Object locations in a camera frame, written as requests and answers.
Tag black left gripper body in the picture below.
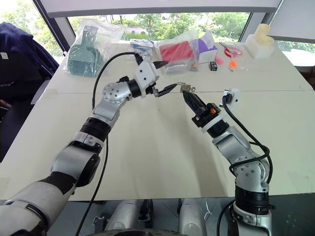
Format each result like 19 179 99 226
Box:
144 82 161 98

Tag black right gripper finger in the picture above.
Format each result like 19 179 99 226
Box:
185 91 207 110
182 91 201 116

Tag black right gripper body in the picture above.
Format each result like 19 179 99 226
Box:
191 103 219 128

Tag brass padlock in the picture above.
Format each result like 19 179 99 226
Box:
180 82 197 94

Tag teal dustpan set in bag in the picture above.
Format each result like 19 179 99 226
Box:
62 18 125 79

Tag clear plastic container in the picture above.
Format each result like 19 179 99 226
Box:
164 61 188 76

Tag red item in plastic bag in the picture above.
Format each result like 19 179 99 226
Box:
157 39 195 62

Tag blue white packet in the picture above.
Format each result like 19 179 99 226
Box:
129 38 156 58

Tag purple white box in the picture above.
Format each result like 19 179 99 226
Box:
193 31 219 65

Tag white block with yellow cylinders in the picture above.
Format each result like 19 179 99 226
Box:
245 23 276 60

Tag silver robot leg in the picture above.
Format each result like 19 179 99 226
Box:
177 198 207 236
104 199 154 232

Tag dark brown chair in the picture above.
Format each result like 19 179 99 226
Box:
299 64 315 89

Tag navy blue jacket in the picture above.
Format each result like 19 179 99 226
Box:
0 22 60 163

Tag dark rounded robot body part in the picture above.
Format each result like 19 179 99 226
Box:
86 228 178 236

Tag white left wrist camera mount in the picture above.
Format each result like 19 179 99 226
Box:
133 60 160 99

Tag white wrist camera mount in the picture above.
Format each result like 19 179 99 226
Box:
133 60 160 99
200 88 241 134

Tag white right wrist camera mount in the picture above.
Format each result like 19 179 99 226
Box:
200 88 241 134

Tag red handled scissors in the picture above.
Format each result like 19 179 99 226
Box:
219 42 243 58

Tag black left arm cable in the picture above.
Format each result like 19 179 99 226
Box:
73 51 139 236

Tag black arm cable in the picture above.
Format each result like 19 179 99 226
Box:
73 51 139 236
220 95 274 184

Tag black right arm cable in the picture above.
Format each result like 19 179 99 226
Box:
220 95 274 184

